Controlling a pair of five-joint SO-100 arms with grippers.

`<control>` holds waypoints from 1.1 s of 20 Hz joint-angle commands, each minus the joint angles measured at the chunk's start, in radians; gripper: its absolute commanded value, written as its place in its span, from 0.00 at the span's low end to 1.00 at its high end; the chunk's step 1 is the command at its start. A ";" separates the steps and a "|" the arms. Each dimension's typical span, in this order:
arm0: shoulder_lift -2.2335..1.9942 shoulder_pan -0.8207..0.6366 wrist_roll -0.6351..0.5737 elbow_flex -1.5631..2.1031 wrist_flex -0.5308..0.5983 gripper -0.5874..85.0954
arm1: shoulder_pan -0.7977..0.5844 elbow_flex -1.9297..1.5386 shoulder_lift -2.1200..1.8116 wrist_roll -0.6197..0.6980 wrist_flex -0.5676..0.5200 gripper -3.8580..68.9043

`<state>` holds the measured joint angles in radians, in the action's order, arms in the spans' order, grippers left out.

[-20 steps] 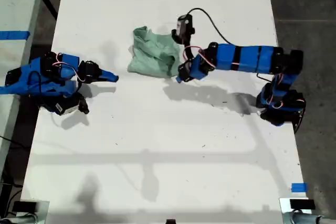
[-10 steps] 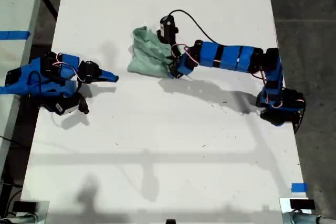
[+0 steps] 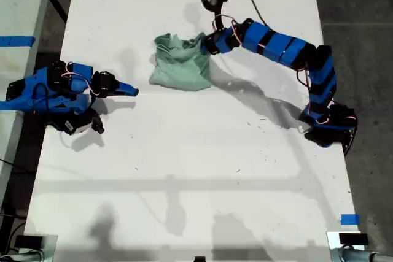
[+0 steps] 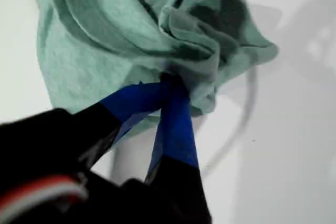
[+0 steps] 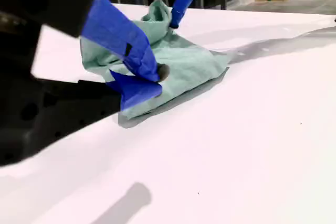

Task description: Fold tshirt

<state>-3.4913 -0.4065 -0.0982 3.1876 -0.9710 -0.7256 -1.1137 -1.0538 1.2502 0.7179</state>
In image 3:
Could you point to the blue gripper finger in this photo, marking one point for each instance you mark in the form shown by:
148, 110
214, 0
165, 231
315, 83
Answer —
208, 45
124, 92
129, 86

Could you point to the pale green T-shirt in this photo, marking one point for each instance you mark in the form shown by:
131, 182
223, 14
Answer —
181, 71

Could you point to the blue and black robot arm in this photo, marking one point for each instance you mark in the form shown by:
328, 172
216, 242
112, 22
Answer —
282, 48
46, 96

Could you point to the black arm base clamp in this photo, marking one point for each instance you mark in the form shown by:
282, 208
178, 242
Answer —
348, 148

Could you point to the black table strut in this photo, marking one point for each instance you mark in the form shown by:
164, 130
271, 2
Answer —
59, 5

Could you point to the long blue tape strip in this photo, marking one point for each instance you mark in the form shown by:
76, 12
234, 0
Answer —
17, 41

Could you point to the silver metal plate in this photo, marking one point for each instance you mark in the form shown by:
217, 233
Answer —
50, 249
332, 240

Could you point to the small black box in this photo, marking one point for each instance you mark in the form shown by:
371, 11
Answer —
29, 241
353, 239

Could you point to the small black object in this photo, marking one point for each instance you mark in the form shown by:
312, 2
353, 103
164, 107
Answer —
200, 259

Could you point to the grey metal tube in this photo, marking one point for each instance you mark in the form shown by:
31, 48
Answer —
362, 256
30, 256

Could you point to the square blue tape patch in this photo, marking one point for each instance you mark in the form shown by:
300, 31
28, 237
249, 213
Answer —
350, 219

